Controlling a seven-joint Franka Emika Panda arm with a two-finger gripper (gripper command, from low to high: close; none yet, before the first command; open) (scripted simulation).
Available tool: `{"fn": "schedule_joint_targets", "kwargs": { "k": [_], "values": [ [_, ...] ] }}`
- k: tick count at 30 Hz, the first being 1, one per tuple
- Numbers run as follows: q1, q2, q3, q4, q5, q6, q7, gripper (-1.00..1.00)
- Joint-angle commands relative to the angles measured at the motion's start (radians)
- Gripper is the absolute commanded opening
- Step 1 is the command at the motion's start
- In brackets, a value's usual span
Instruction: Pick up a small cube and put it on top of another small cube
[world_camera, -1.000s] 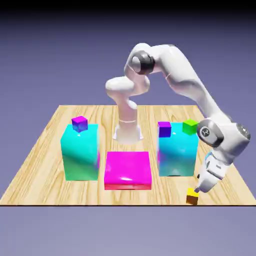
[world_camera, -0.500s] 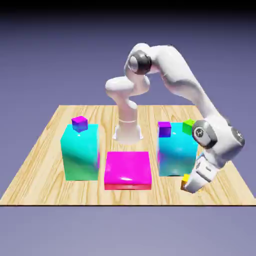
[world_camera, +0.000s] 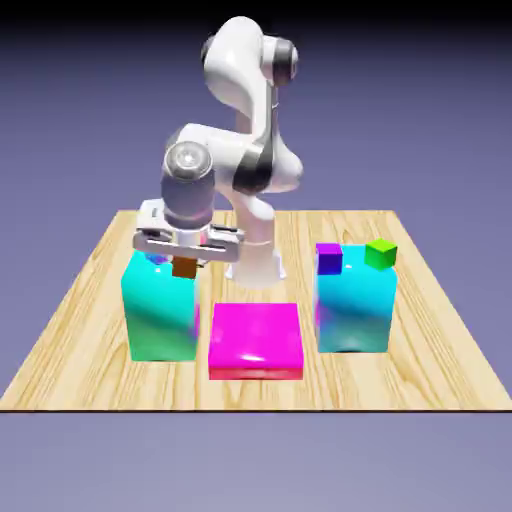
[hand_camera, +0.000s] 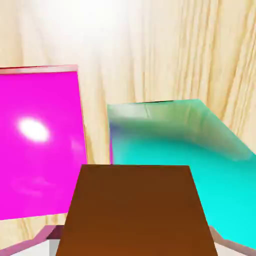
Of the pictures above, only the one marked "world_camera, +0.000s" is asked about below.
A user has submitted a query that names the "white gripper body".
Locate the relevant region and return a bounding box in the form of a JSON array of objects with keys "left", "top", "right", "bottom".
[{"left": 132, "top": 226, "right": 246, "bottom": 265}]

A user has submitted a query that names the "small orange cube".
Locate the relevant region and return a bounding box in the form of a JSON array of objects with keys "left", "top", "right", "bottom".
[{"left": 172, "top": 256, "right": 198, "bottom": 280}]

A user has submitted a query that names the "small purple cube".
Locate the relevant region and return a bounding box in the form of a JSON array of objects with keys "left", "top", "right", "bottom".
[{"left": 315, "top": 242, "right": 344, "bottom": 277}]

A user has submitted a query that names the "small green cube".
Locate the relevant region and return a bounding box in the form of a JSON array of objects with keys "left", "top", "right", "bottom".
[{"left": 364, "top": 238, "right": 399, "bottom": 271}]

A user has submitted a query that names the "large cyan box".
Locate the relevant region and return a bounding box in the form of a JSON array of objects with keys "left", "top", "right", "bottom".
[
  {"left": 120, "top": 250, "right": 200, "bottom": 363},
  {"left": 314, "top": 244, "right": 399, "bottom": 355}
]

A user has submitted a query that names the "large magenta box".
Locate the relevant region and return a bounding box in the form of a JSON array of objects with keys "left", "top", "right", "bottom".
[{"left": 208, "top": 302, "right": 304, "bottom": 382}]

